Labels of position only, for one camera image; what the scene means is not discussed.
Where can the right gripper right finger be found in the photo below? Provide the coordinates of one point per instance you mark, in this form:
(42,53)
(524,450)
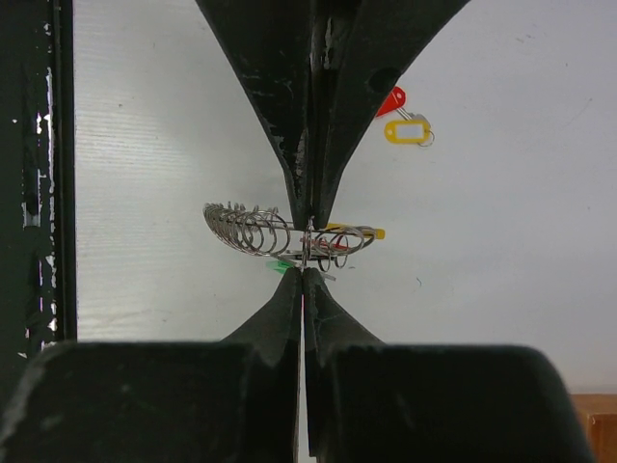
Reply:
(369,401)

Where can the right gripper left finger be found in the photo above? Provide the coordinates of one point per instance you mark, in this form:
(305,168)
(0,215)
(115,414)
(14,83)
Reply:
(231,400)

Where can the wooden compartment tray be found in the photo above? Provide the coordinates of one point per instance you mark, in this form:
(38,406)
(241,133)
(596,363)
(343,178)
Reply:
(597,414)

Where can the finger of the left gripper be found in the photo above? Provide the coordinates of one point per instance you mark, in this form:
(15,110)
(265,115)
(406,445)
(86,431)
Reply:
(360,50)
(267,44)

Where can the yellow key tag with ring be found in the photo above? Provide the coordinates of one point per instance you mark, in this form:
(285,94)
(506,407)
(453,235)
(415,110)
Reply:
(409,132)

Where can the red key tag with key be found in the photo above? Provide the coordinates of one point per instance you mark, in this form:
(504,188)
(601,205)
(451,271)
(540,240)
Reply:
(395,103)

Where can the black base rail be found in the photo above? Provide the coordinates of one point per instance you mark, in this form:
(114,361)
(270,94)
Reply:
(38,245)

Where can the green key tag with key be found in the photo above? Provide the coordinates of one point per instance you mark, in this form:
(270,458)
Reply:
(281,266)

